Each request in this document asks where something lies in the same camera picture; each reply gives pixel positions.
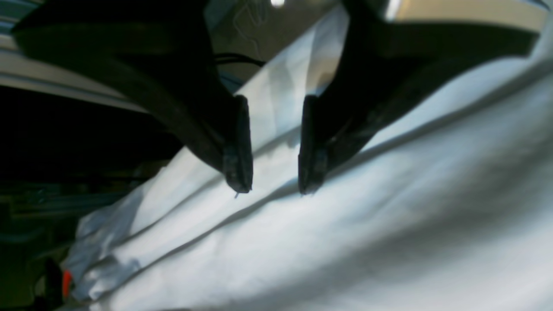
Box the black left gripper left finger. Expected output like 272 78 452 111
11 0 253 193

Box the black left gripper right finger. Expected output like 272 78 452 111
298 0 540 195

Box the white t-shirt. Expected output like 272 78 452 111
62 5 553 311

